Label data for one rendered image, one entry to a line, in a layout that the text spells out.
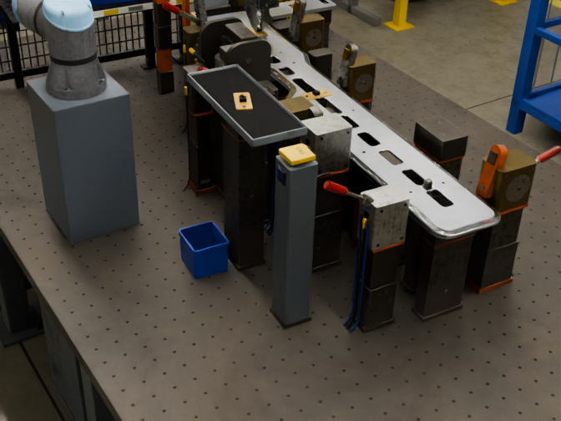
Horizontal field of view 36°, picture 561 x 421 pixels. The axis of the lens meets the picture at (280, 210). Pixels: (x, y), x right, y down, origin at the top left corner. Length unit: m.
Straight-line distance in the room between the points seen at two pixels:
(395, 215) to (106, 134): 0.79
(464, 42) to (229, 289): 3.56
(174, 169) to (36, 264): 0.57
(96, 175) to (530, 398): 1.20
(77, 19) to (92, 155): 0.35
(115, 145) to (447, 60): 3.22
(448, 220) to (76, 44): 0.98
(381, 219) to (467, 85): 3.10
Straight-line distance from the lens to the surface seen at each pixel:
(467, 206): 2.03
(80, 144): 2.25
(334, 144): 2.07
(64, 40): 2.19
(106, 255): 2.34
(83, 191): 2.32
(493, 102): 4.81
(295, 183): 1.85
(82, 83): 2.22
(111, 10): 2.99
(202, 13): 2.72
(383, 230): 1.92
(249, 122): 1.97
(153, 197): 2.55
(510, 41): 5.60
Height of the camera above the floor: 2.10
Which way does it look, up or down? 34 degrees down
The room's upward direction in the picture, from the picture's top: 2 degrees clockwise
